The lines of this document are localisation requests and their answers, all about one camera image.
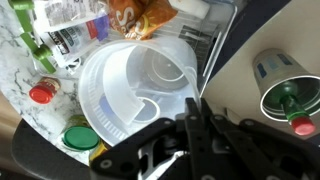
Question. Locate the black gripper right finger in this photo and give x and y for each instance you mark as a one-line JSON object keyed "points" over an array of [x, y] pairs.
{"points": [[233, 150]]}

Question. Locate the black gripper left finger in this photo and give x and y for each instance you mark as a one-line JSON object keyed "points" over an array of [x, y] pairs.
{"points": [[193, 133]]}

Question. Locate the clear plastic measuring cup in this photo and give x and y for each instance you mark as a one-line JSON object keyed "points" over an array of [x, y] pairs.
{"points": [[110, 100]]}

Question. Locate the clear plastic storage container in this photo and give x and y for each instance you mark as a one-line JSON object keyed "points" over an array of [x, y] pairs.
{"points": [[216, 23]]}

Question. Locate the white roll in container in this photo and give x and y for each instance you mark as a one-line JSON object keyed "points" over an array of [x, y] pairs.
{"points": [[193, 7]]}

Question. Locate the green bottle with red cap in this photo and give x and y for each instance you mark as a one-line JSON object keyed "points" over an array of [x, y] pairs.
{"points": [[293, 110]]}

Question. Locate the yellow packet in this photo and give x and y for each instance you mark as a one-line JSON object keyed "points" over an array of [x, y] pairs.
{"points": [[98, 151]]}

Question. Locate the jar with green lid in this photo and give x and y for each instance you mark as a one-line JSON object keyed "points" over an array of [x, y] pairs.
{"points": [[80, 136]]}

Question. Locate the orange chips bag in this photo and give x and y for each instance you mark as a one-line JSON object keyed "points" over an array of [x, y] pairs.
{"points": [[140, 18]]}

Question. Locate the dark grey upholstered chair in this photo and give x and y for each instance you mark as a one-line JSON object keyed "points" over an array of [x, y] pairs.
{"points": [[43, 156]]}

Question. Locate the jar with red lid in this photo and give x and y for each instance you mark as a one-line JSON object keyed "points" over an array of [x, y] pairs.
{"points": [[43, 91]]}

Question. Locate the clear plastic labelled package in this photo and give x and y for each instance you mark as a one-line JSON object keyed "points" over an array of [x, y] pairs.
{"points": [[70, 23]]}

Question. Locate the green plastic clip stick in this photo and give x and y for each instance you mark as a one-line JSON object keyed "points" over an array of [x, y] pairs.
{"points": [[31, 43]]}

